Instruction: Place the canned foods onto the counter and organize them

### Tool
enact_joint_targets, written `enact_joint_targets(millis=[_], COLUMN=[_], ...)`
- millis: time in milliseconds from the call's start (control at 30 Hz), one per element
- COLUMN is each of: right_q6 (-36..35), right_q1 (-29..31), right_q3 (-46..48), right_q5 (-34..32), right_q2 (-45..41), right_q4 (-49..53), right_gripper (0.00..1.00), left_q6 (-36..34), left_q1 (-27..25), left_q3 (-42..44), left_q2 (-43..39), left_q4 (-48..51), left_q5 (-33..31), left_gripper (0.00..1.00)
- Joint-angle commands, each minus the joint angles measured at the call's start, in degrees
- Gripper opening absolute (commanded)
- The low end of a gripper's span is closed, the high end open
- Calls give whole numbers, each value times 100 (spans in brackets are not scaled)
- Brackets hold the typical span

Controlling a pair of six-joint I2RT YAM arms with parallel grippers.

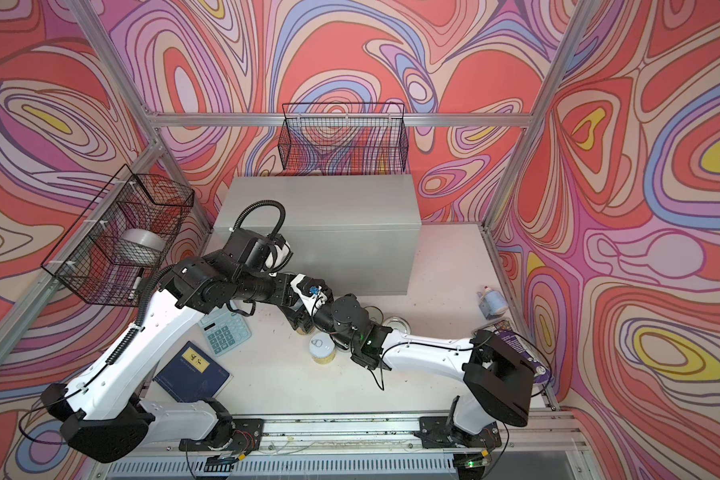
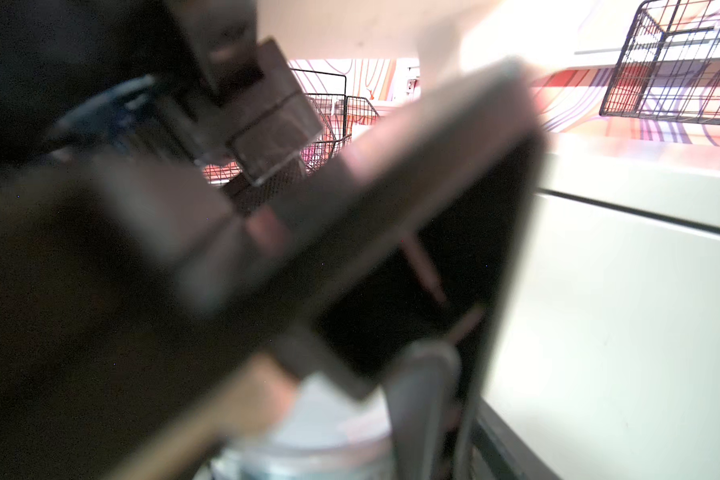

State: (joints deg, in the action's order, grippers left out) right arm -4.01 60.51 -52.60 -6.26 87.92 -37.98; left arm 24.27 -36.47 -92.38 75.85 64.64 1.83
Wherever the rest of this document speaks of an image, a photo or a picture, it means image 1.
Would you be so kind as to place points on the dark tomato can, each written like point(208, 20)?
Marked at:
point(375, 314)

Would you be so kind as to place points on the black wire basket back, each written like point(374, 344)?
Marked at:
point(343, 138)

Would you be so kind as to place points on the dark blue notebook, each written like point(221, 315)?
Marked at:
point(192, 375)

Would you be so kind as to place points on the purple packet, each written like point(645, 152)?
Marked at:
point(541, 365)

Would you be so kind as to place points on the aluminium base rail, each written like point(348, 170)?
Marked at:
point(373, 446)

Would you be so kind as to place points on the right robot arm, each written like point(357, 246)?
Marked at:
point(500, 379)

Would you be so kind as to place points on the white yellow can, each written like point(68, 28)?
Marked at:
point(322, 348)

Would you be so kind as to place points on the blue label large can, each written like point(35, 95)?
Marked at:
point(397, 323)

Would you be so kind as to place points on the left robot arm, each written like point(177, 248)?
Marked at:
point(99, 412)

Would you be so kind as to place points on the small white bottle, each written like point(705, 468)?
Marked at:
point(492, 303)

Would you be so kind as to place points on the mint green calculator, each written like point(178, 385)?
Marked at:
point(224, 331)

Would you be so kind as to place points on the black wire basket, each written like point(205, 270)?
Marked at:
point(137, 218)
point(343, 138)

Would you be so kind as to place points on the black wire basket left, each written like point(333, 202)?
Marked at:
point(137, 218)

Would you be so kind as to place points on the grey metal cabinet box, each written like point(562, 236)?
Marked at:
point(358, 233)

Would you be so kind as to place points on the black marker pen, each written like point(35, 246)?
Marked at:
point(134, 292)

